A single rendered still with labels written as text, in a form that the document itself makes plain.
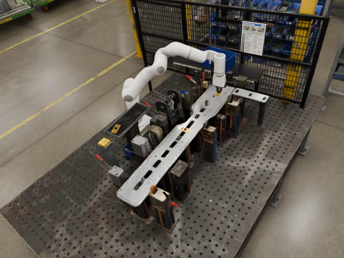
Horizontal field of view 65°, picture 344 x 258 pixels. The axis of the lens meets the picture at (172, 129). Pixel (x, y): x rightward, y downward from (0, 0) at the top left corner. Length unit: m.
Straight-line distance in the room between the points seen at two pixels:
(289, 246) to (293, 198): 0.50
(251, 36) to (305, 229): 1.78
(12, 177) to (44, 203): 1.50
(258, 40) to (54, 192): 2.13
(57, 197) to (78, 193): 0.16
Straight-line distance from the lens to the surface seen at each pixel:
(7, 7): 8.84
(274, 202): 2.88
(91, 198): 2.21
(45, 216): 2.28
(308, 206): 2.97
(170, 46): 2.04
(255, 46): 2.63
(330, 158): 3.42
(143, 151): 1.89
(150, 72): 2.12
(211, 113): 2.19
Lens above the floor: 2.41
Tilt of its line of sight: 43 degrees down
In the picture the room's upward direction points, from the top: 8 degrees counter-clockwise
